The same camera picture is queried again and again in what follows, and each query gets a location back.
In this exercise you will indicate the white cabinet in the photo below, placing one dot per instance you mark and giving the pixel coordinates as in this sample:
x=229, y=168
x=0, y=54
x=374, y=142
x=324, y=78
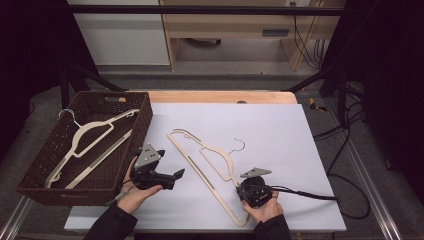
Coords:
x=123, y=36

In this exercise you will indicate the black horizontal frame bar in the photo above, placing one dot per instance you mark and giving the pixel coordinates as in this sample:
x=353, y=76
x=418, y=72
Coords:
x=200, y=10

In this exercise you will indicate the black curtain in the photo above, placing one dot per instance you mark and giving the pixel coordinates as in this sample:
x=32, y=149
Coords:
x=30, y=50
x=393, y=66

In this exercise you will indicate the person's right hand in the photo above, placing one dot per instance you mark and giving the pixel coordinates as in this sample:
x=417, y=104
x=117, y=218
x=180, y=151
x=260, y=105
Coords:
x=265, y=213

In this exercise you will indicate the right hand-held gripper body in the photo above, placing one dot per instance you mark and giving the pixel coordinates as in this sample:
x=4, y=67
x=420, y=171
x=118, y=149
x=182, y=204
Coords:
x=255, y=193

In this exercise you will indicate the wooden table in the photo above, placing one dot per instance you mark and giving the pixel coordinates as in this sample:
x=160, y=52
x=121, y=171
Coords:
x=216, y=96

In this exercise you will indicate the black frame leg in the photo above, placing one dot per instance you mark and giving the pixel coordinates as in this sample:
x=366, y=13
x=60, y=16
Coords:
x=83, y=78
x=333, y=80

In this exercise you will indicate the white foam board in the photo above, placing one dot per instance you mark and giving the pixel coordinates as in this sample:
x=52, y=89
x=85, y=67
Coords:
x=266, y=133

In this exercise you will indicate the person's left hand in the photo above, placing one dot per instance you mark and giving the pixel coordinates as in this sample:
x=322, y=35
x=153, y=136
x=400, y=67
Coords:
x=136, y=198

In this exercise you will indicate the aluminium rail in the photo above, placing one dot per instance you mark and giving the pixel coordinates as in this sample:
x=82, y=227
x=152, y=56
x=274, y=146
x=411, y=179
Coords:
x=376, y=200
x=15, y=218

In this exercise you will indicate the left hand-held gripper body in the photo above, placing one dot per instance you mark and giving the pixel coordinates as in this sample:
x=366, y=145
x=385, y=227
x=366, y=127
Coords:
x=148, y=158

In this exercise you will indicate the yellow and black tool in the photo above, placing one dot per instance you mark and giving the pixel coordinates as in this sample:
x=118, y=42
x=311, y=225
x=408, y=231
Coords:
x=315, y=105

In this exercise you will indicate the brown wicker basket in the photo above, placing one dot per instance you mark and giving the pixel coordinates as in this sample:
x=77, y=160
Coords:
x=140, y=113

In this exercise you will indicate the light wooden desk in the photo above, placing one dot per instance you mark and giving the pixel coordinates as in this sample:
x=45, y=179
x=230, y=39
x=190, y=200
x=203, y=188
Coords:
x=233, y=26

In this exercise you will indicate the beige wooden clothes hanger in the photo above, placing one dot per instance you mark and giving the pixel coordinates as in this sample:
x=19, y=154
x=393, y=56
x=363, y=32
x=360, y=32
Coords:
x=230, y=213
x=93, y=124

